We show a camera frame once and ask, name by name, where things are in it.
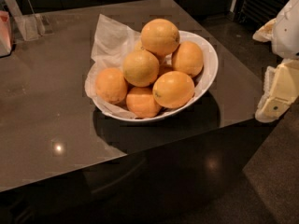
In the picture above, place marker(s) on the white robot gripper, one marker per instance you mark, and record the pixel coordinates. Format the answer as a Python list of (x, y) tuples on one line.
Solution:
[(287, 34)]

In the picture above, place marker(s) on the orange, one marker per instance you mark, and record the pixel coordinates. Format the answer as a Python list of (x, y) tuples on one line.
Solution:
[(160, 37), (188, 58), (173, 89), (141, 102), (111, 85), (140, 68)]

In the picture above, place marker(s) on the white ceramic bowl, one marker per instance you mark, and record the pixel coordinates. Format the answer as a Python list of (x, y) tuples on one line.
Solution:
[(209, 62)]

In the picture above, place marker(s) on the black slatted appliance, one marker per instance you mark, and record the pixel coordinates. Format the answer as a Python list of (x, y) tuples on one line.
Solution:
[(257, 12)]

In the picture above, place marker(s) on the white paper liner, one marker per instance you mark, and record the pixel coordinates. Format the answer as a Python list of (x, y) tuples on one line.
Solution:
[(109, 44)]

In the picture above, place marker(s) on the pink white box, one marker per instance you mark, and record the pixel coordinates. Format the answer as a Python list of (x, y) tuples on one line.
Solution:
[(5, 34)]

